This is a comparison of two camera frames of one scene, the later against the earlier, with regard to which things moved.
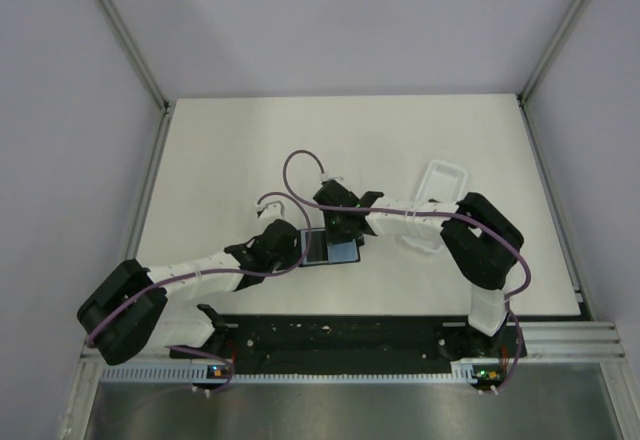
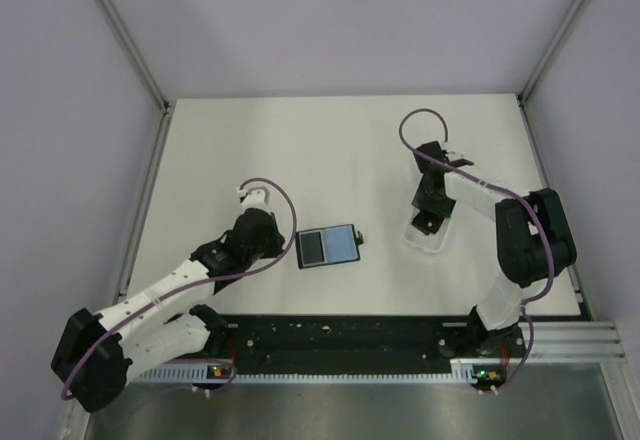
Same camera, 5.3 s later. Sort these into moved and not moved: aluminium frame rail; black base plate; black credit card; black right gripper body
Moved: black right gripper body
Not moved: black credit card; aluminium frame rail; black base plate
